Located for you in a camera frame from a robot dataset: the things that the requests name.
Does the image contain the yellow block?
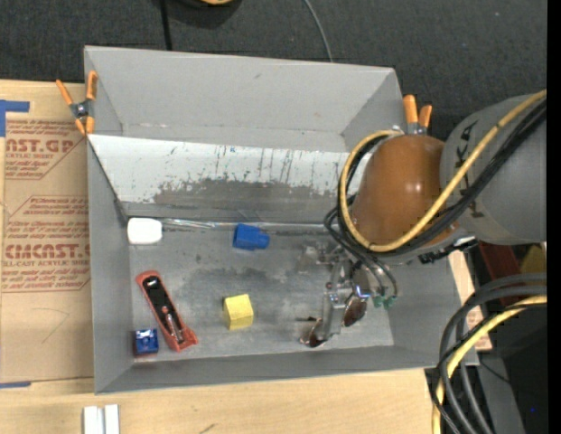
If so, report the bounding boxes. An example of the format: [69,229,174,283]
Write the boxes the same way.
[519,243,547,274]

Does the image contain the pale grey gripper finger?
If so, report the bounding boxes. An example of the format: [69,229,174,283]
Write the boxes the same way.
[323,289,336,338]
[333,289,350,336]

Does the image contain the blue toy block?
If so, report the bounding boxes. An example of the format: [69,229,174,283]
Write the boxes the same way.
[232,222,271,251]

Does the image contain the red-brown flat block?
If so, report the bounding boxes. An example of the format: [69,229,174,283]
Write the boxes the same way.
[478,241,519,307]

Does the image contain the brown lens sunglasses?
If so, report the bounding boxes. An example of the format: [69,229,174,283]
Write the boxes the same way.
[297,297,368,349]

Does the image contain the grey metal bin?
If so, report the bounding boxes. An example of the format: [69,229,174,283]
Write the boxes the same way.
[83,45,479,395]

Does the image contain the small blue cube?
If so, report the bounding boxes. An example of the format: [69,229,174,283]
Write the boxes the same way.
[133,327,160,356]

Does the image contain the yellow cube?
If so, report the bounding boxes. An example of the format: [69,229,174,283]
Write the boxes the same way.
[222,293,255,331]

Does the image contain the brown cardboard board red print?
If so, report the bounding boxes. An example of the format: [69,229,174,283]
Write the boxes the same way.
[0,78,491,391]

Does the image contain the white block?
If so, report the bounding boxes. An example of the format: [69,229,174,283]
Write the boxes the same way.
[126,217,164,245]

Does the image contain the orange-red stapler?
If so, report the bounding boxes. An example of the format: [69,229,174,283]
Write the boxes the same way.
[135,269,199,353]

